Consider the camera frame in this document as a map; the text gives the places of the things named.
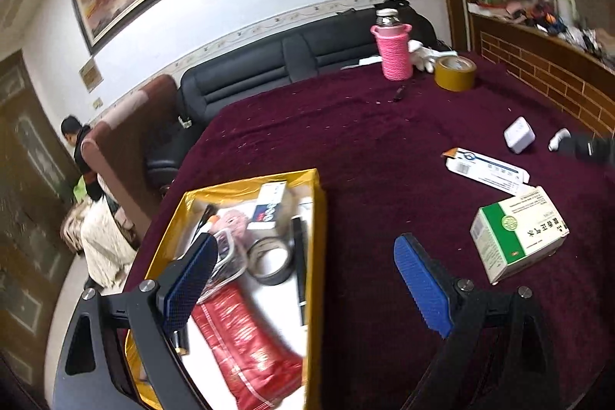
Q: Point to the clear plastic bag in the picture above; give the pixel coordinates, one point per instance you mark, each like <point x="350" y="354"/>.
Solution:
<point x="226" y="261"/>

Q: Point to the small black object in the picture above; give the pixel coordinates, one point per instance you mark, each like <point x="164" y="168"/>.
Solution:
<point x="399" y="93"/>

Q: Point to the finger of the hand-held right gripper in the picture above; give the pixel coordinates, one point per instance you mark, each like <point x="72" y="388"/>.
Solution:
<point x="591" y="148"/>

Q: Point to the white plastic bottle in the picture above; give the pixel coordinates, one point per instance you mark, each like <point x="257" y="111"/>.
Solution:
<point x="564" y="1"/>

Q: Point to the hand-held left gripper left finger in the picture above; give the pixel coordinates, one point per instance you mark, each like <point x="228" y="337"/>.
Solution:
<point x="190" y="280"/>

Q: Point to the yellow-rimmed white tray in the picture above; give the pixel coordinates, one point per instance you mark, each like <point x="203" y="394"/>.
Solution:
<point x="276" y="306"/>

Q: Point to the black leather sofa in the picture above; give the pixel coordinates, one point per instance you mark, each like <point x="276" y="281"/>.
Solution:
<point x="250" y="69"/>

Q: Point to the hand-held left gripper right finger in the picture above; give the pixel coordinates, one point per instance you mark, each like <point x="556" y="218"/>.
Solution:
<point x="423" y="280"/>

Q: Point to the yellow tape roll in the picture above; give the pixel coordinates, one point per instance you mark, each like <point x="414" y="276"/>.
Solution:
<point x="454" y="78"/>

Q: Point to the wall socket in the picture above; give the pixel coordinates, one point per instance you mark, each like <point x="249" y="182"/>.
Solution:
<point x="97" y="103"/>

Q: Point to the brown wooden door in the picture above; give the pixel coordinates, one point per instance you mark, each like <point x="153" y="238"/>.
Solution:
<point x="33" y="198"/>

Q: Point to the green white medicine box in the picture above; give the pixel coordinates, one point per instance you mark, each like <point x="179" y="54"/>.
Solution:
<point x="519" y="232"/>

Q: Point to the black bag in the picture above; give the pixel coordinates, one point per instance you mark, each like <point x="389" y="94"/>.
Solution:
<point x="418" y="21"/>

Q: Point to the red foil packet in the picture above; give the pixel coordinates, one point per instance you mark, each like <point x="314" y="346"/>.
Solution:
<point x="240" y="342"/>

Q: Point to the black pen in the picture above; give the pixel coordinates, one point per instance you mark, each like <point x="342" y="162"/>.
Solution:
<point x="300" y="266"/>

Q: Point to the brown armchair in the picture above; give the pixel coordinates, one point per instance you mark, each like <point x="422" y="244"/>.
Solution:
<point x="125" y="141"/>

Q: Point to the clutter of small items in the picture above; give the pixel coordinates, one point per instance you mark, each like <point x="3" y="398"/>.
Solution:
<point x="538" y="13"/>

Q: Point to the small white object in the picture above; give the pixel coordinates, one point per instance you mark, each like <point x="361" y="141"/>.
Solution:
<point x="558" y="140"/>

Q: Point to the pink plush toy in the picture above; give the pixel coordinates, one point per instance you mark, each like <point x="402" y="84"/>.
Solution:
<point x="231" y="218"/>

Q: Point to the long white carton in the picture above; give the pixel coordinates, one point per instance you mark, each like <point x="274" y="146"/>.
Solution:
<point x="485" y="170"/>

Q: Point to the white glove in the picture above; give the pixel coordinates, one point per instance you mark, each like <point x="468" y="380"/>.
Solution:
<point x="425" y="54"/>

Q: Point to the wall plaque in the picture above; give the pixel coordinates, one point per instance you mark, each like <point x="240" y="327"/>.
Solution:
<point x="90" y="75"/>

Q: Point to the black tape roll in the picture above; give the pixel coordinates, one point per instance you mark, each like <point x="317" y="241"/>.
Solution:
<point x="274" y="278"/>

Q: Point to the maroon tablecloth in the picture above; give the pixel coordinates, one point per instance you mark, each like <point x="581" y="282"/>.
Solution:
<point x="374" y="150"/>

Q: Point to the small white square box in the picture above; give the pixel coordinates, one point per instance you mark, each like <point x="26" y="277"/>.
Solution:
<point x="519" y="135"/>

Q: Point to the white box blue dotted label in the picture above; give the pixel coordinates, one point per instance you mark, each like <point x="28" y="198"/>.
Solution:
<point x="269" y="208"/>

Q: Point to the bottle in pink knit cover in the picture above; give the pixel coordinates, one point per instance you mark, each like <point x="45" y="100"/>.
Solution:
<point x="395" y="54"/>

